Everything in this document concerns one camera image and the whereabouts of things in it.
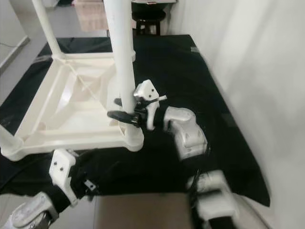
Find white plastic table top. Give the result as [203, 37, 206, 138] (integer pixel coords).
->
[0, 52, 144, 161]

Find black table cloth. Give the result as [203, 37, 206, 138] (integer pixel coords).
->
[0, 34, 271, 207]

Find black round stool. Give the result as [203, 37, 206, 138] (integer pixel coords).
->
[132, 12, 167, 36]

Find beige cloth covered table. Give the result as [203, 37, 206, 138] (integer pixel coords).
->
[74, 0, 110, 31]

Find black wok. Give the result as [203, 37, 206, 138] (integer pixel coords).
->
[131, 0, 172, 12]

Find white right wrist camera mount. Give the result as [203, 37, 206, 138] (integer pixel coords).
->
[133, 80, 168, 130]

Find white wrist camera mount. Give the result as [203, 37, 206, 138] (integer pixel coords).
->
[133, 80, 168, 130]
[49, 149, 79, 206]

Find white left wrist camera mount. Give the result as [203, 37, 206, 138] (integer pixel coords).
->
[49, 149, 79, 206]

